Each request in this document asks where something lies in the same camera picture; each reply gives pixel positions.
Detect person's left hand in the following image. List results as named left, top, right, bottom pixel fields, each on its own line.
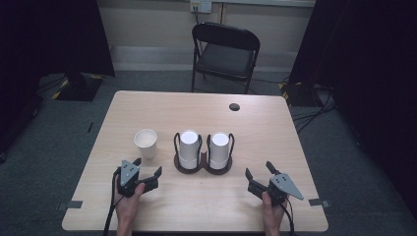
left=113, top=182, right=147, bottom=226

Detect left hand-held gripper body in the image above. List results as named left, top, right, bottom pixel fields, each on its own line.
left=115, top=158, right=143, bottom=199

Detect black folding chair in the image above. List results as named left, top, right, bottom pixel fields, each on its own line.
left=191, top=22, right=262, bottom=96

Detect grey tape strip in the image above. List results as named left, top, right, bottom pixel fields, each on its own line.
left=56, top=200, right=84, bottom=211
left=308, top=198, right=330, bottom=208

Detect dark double cup holder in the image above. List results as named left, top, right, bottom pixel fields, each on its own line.
left=172, top=132, right=236, bottom=176

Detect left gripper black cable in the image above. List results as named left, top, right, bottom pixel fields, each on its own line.
left=102, top=166, right=123, bottom=236

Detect person's right hand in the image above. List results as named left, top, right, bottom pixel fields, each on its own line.
left=261, top=191, right=289, bottom=231

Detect black floor cables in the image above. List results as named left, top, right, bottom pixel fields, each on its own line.
left=290, top=83, right=338, bottom=134

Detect black stand base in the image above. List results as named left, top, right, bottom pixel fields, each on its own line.
left=279, top=81, right=325, bottom=108
left=51, top=72, right=106, bottom=102

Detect white wall socket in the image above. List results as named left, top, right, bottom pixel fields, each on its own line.
left=189, top=0, right=212, bottom=15

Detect dark curtain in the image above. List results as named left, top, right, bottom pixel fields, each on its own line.
left=288, top=0, right=417, bottom=219
left=0, top=0, right=116, bottom=158

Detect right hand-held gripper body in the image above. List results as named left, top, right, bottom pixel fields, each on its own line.
left=266, top=172, right=305, bottom=207

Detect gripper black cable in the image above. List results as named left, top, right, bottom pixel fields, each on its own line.
left=278, top=196, right=296, bottom=236
left=102, top=166, right=123, bottom=236

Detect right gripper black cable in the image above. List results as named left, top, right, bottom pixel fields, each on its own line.
left=278, top=196, right=296, bottom=236

